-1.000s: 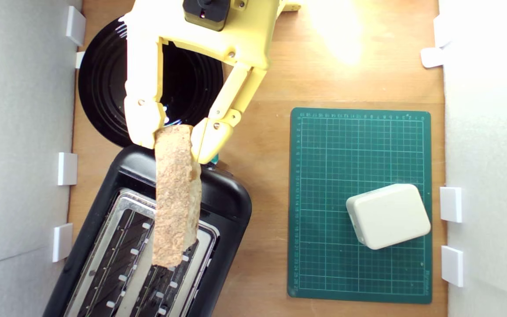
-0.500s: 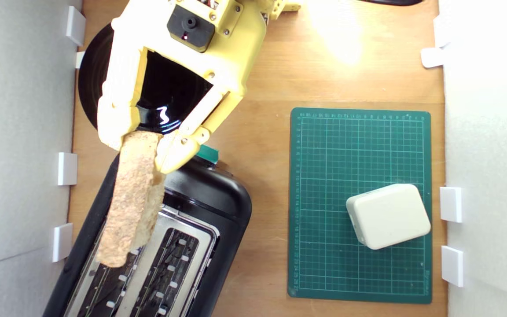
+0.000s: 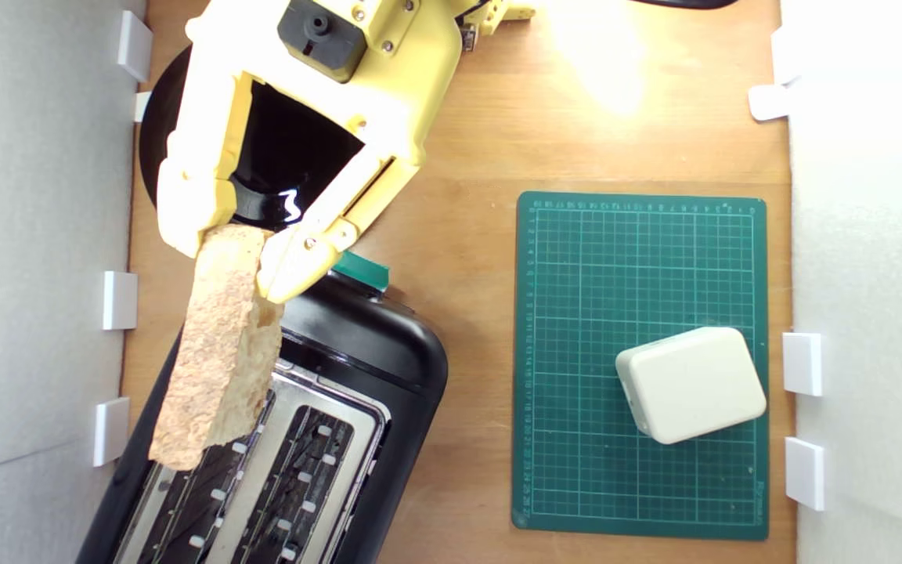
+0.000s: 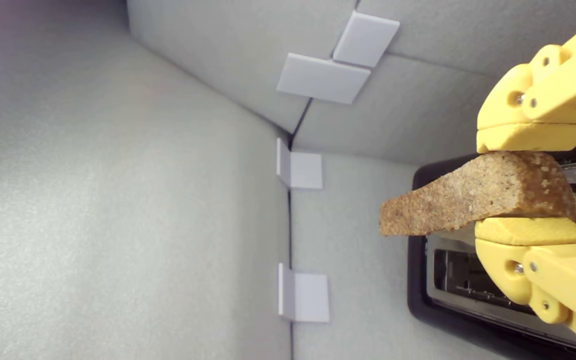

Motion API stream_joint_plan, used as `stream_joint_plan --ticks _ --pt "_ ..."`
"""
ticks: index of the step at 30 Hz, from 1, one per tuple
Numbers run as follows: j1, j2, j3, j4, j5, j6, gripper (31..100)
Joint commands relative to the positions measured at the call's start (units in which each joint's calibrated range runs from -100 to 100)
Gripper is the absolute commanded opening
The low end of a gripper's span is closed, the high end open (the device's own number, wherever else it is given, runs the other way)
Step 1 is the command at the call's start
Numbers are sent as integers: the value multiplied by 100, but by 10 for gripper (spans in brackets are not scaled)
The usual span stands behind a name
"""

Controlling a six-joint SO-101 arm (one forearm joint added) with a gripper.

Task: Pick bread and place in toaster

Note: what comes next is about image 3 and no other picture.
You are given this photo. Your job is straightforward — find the brown bread slice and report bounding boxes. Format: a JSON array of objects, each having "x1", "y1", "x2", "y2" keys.
[{"x1": 148, "y1": 225, "x2": 285, "y2": 471}]

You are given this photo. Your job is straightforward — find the green toaster lever knob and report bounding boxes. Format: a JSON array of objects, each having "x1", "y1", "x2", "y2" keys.
[{"x1": 332, "y1": 251, "x2": 391, "y2": 294}]

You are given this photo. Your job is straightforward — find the black two-slot toaster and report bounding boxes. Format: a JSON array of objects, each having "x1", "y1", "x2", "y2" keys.
[{"x1": 75, "y1": 266, "x2": 449, "y2": 564}]

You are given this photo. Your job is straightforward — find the black plate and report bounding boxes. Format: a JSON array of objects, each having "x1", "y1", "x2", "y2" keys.
[{"x1": 139, "y1": 45, "x2": 370, "y2": 232}]

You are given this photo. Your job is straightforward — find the green cutting mat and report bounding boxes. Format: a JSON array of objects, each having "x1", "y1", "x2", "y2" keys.
[{"x1": 511, "y1": 191, "x2": 770, "y2": 541}]

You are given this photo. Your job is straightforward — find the white block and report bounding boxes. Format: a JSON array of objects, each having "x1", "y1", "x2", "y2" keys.
[{"x1": 615, "y1": 326, "x2": 767, "y2": 446}]

